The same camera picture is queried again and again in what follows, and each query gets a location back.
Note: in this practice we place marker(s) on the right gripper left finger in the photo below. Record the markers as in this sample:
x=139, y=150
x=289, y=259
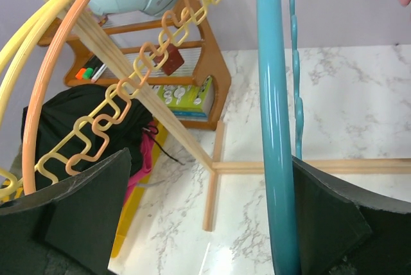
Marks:
x=68, y=227

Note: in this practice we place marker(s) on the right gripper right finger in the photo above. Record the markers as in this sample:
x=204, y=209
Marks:
x=346, y=229

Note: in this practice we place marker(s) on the black trousers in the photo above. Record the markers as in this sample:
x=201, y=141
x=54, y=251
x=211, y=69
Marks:
x=82, y=126

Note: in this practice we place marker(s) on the pink trousers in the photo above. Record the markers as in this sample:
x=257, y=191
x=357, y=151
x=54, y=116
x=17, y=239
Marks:
x=145, y=168

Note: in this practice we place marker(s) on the yellow hanger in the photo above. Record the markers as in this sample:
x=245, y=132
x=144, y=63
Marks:
x=19, y=47
x=132, y=83

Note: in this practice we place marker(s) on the blue hanger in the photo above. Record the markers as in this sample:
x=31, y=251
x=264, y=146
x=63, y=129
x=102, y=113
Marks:
x=277, y=152

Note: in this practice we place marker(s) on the orange hanger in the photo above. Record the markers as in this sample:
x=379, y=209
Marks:
x=195, y=11

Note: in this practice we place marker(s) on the yellow plastic tray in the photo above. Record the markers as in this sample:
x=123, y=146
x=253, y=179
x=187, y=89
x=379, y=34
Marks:
x=134, y=194

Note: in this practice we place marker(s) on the orange highlighter marker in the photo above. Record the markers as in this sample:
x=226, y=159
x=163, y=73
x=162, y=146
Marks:
x=80, y=73

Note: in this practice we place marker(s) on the white pink pen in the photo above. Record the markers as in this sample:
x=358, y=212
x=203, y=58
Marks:
x=98, y=73

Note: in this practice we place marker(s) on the green highlighter marker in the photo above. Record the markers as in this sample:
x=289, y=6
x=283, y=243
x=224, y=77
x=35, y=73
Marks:
x=88, y=73

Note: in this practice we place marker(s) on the green card box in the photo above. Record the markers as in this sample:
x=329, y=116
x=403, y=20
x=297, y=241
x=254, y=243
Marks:
x=188, y=102

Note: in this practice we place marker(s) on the wooden clothes rack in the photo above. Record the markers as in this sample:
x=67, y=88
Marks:
x=112, y=55

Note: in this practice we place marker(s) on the brown cube box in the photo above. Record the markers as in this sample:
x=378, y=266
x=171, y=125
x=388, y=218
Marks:
x=173, y=62

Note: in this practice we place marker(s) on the wooden shelf rack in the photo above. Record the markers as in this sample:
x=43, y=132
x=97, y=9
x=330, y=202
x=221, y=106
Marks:
x=210, y=63

